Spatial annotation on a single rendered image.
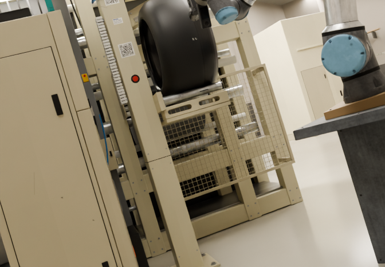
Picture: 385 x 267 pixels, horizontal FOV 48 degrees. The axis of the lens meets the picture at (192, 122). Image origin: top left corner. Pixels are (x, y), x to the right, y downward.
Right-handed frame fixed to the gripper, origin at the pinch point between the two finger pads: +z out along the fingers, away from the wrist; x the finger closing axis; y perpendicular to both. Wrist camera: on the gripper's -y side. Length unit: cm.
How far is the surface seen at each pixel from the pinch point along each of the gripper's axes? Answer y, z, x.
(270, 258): -120, 19, -4
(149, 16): 13.3, 15.7, 17.1
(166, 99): -28.7, 24.4, 20.1
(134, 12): 38, 64, 14
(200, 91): -29.8, 24.6, 1.2
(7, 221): -66, -32, 97
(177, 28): 0.9, 8.3, 7.2
